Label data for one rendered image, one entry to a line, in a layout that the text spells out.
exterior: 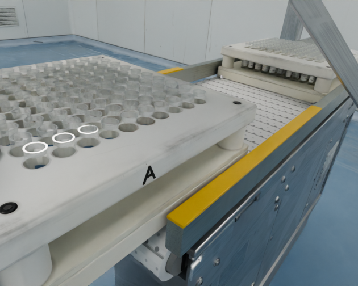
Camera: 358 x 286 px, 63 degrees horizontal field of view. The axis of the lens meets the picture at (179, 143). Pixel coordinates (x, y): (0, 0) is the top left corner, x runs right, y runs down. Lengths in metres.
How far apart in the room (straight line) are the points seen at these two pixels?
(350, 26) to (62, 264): 3.46
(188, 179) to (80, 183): 0.11
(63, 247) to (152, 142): 0.09
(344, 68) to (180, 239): 0.25
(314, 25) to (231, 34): 3.67
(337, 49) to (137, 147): 0.24
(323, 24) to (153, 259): 0.27
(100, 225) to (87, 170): 0.05
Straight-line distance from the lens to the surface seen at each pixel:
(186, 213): 0.22
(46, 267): 0.18
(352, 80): 0.38
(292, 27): 1.22
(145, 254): 0.27
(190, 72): 0.63
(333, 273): 1.66
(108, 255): 0.20
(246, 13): 3.89
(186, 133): 0.22
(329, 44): 0.35
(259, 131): 0.46
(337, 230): 1.90
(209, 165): 0.27
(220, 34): 4.07
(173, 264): 0.26
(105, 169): 0.17
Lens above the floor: 1.13
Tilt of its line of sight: 29 degrees down
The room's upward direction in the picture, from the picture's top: 5 degrees clockwise
